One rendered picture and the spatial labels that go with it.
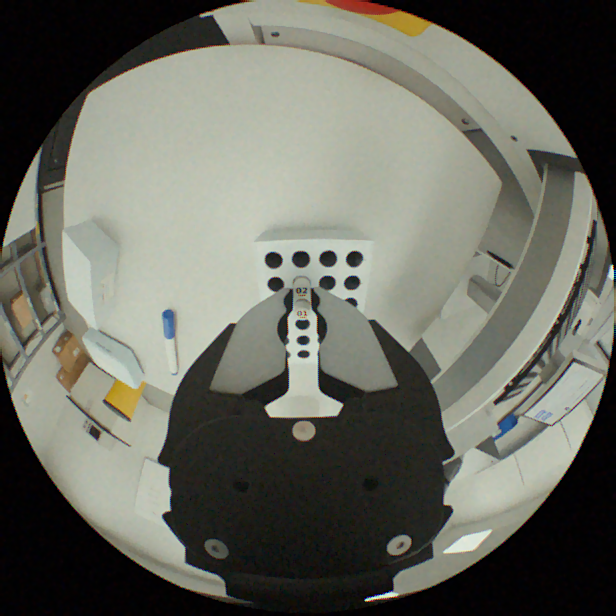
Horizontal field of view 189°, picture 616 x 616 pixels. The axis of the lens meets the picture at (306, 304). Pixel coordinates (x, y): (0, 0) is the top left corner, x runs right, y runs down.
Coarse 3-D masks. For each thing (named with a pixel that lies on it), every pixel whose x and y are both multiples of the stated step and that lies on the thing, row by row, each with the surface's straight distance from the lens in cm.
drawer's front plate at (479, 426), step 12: (480, 408) 43; (468, 420) 36; (480, 420) 40; (492, 420) 46; (456, 432) 31; (468, 432) 34; (480, 432) 38; (492, 432) 43; (456, 444) 30; (468, 444) 33; (456, 456) 29
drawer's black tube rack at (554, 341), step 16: (592, 224) 27; (592, 240) 26; (592, 256) 29; (576, 288) 24; (576, 304) 28; (560, 320) 23; (560, 336) 30; (544, 352) 22; (528, 368) 23; (512, 384) 23; (528, 384) 39
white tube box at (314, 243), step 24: (264, 240) 13; (288, 240) 13; (312, 240) 13; (336, 240) 13; (360, 240) 13; (264, 264) 13; (288, 264) 13; (312, 264) 13; (336, 264) 13; (360, 264) 14; (264, 288) 14; (336, 288) 14; (360, 288) 15; (312, 312) 15; (288, 336) 17; (312, 336) 17; (288, 360) 19; (312, 360) 19
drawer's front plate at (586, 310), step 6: (588, 300) 51; (582, 306) 54; (588, 306) 51; (594, 306) 51; (582, 312) 58; (588, 312) 54; (576, 318) 66; (582, 318) 61; (588, 318) 57; (582, 324) 66; (582, 330) 70
